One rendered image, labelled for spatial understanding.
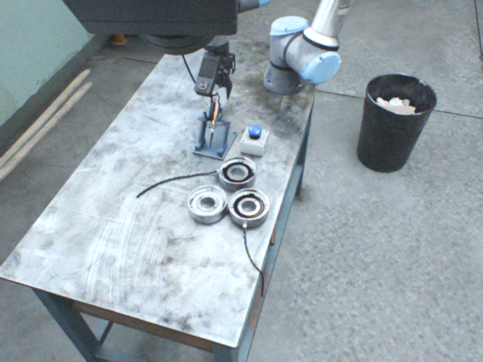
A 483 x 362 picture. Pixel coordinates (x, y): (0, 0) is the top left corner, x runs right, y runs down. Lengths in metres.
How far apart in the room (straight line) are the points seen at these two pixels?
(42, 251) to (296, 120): 0.83
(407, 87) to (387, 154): 0.36
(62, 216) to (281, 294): 1.04
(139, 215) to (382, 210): 1.41
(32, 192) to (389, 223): 1.82
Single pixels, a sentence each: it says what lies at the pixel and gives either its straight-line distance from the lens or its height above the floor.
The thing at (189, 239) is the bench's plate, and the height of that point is 0.80.
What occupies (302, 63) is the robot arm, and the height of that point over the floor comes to 0.98.
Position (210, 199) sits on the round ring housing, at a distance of 1.15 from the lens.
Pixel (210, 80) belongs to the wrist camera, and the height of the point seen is 1.06.
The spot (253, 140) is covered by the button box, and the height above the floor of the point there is 0.84.
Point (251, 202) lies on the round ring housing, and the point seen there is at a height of 0.82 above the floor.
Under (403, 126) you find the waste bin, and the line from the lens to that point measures 2.20.
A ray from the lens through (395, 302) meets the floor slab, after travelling 2.00.
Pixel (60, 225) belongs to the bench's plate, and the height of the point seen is 0.80.
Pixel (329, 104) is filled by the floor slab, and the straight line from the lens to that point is 2.82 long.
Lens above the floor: 1.70
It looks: 48 degrees down
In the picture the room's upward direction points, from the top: 1 degrees counter-clockwise
